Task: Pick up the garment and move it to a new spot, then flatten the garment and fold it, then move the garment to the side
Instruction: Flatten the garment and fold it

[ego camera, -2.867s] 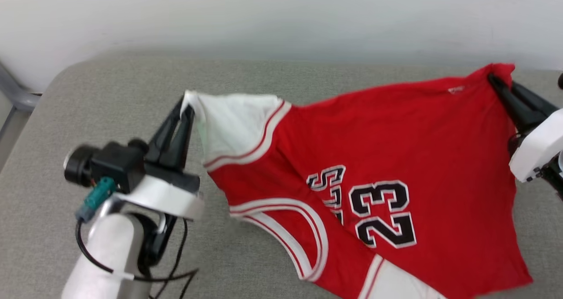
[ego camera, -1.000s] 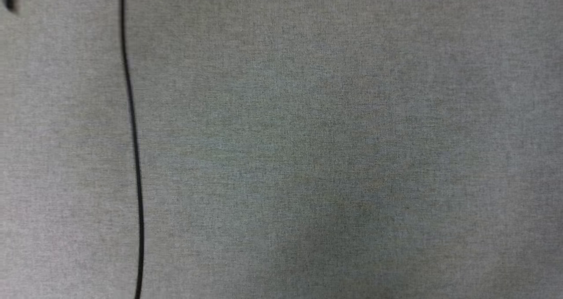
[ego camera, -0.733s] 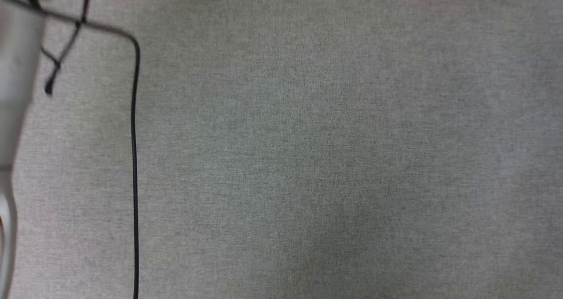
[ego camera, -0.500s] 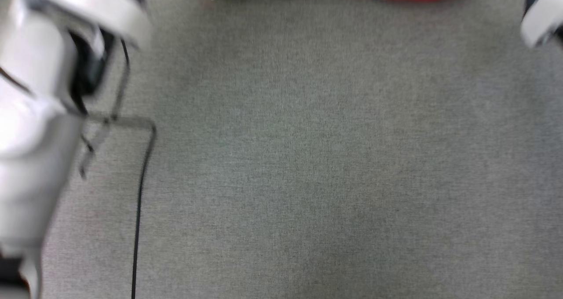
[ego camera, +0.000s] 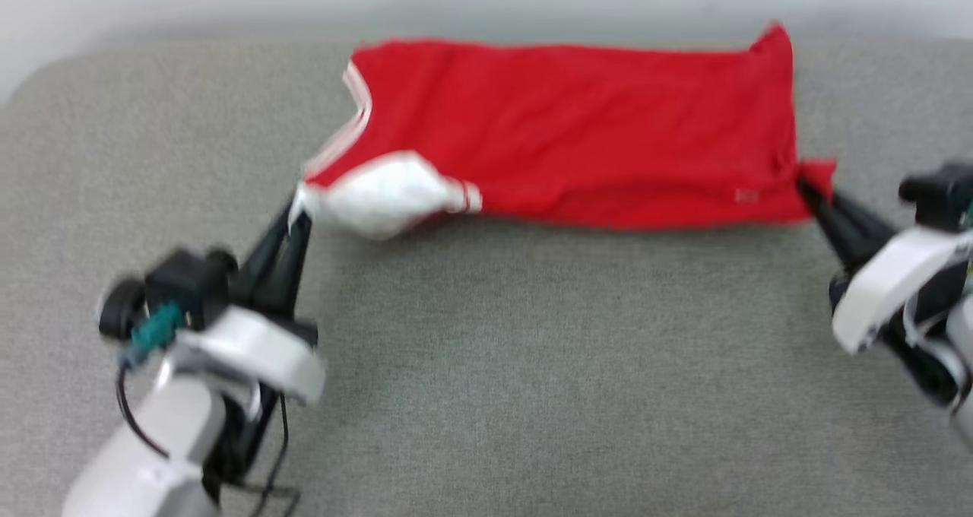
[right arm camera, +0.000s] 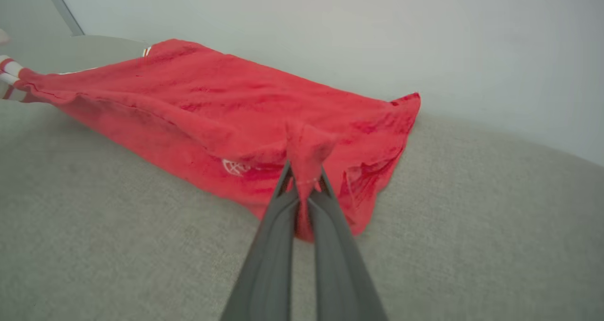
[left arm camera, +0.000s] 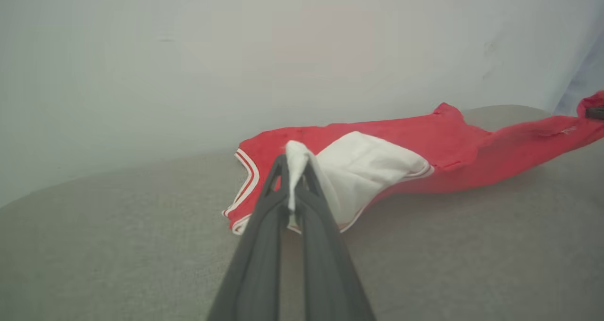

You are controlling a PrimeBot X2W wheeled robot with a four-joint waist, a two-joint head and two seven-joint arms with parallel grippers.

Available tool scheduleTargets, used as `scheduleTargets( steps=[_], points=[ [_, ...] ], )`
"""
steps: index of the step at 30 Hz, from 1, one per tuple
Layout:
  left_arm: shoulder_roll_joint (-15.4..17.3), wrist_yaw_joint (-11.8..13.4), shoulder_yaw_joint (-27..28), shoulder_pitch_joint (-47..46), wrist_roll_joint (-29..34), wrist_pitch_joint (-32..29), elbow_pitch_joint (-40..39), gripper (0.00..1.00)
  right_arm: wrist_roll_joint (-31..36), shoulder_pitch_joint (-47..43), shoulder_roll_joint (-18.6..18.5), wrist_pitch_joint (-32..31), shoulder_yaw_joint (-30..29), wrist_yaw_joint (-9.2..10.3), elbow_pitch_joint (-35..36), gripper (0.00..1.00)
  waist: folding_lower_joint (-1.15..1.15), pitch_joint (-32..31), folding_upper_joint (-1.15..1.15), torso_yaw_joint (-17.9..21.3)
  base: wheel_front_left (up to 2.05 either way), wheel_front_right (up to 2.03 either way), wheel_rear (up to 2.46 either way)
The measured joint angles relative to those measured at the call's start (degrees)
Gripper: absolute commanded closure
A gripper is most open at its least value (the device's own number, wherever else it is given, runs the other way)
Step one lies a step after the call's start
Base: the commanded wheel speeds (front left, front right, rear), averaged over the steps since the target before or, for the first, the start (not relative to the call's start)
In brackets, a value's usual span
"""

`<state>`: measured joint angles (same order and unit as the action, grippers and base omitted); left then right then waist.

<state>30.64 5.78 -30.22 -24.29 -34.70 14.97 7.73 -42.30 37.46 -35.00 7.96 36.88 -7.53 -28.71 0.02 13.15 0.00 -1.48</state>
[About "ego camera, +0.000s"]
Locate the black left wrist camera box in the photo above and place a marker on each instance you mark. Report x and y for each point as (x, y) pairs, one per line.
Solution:
(190, 285)

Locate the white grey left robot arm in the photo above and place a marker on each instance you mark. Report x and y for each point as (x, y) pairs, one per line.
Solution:
(144, 456)

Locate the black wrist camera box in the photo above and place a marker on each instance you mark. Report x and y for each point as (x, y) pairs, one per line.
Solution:
(190, 285)
(939, 196)

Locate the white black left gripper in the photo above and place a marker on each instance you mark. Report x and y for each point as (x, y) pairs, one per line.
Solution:
(258, 353)

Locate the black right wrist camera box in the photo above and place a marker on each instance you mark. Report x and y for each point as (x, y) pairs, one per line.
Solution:
(939, 196)

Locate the red basketball jersey white trim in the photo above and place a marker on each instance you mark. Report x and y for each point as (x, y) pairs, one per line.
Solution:
(578, 129)

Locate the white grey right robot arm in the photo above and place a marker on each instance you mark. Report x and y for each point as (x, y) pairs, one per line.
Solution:
(961, 365)

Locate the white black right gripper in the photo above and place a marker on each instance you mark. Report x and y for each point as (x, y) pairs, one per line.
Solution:
(889, 289)

